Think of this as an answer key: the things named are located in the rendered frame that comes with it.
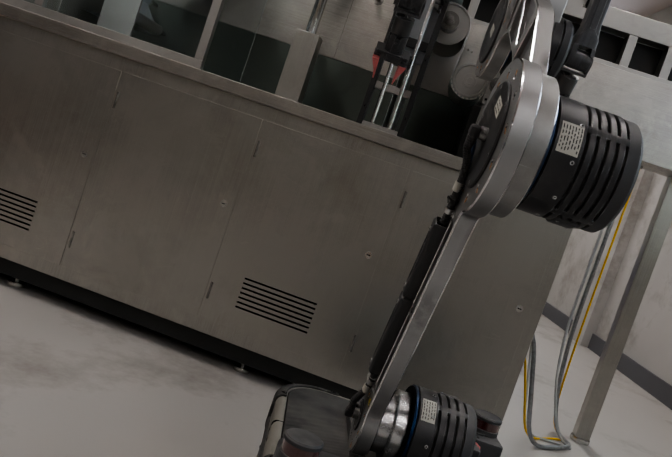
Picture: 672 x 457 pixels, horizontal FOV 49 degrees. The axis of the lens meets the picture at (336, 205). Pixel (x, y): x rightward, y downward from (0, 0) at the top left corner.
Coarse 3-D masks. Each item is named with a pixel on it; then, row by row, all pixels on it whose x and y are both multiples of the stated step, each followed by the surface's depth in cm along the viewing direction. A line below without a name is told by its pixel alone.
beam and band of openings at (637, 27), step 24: (480, 0) 291; (576, 0) 280; (480, 24) 284; (576, 24) 287; (624, 24) 278; (648, 24) 277; (600, 48) 286; (624, 48) 279; (648, 48) 284; (648, 72) 285
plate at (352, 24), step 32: (288, 0) 292; (352, 0) 289; (384, 0) 287; (288, 32) 292; (320, 32) 290; (352, 32) 289; (384, 32) 288; (480, 32) 284; (352, 64) 289; (384, 64) 288; (448, 64) 285; (448, 96) 286; (576, 96) 280; (608, 96) 279; (640, 96) 278; (640, 128) 278
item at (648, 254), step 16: (656, 208) 298; (656, 224) 294; (656, 240) 294; (640, 256) 297; (656, 256) 294; (640, 272) 295; (640, 288) 295; (624, 304) 296; (624, 320) 296; (608, 336) 302; (624, 336) 296; (608, 352) 297; (608, 368) 297; (592, 384) 301; (608, 384) 298; (592, 400) 298; (592, 416) 299; (576, 432) 300; (592, 432) 299
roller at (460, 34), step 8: (448, 8) 253; (456, 8) 253; (464, 16) 253; (464, 24) 253; (440, 32) 254; (456, 32) 253; (464, 32) 253; (440, 40) 254; (448, 40) 254; (456, 40) 253; (464, 40) 262; (440, 48) 263; (448, 48) 260; (456, 48) 265; (448, 56) 277
